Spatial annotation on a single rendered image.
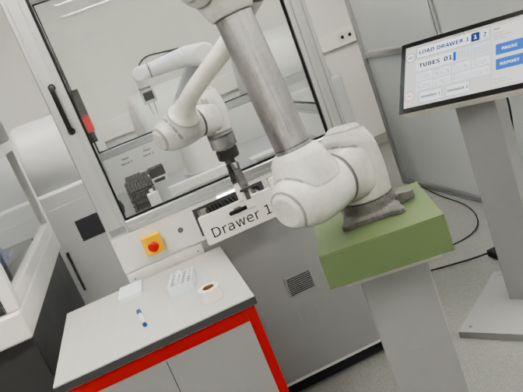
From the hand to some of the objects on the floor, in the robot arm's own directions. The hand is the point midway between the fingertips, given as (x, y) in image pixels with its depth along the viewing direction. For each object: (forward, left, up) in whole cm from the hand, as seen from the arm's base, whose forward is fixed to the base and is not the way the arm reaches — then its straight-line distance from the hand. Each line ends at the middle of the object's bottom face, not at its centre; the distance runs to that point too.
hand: (246, 201), depth 210 cm
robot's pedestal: (-27, -39, -95) cm, 106 cm away
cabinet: (+68, +25, -93) cm, 118 cm away
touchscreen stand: (+43, -87, -95) cm, 136 cm away
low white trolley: (-21, +40, -94) cm, 104 cm away
